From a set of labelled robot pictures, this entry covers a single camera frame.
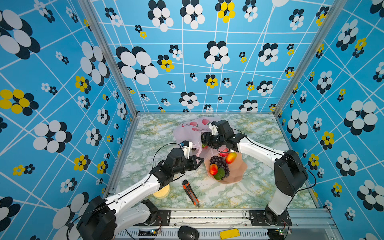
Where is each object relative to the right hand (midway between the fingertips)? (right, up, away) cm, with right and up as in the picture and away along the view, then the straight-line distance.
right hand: (200, 141), depth 86 cm
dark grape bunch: (+12, -13, 0) cm, 18 cm away
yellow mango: (+19, -10, +3) cm, 22 cm away
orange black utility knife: (-7, -26, -4) cm, 27 cm away
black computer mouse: (-6, -41, -18) cm, 45 cm away
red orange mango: (+7, -16, -3) cm, 17 cm away
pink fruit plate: (+22, -17, +2) cm, 28 cm away
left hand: (+2, -9, -11) cm, 14 cm away
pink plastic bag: (-5, +6, -4) cm, 9 cm away
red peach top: (+15, -7, +4) cm, 18 cm away
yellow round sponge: (-20, -27, -8) cm, 35 cm away
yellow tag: (+13, -42, -17) cm, 47 cm away
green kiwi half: (+1, -1, -9) cm, 10 cm away
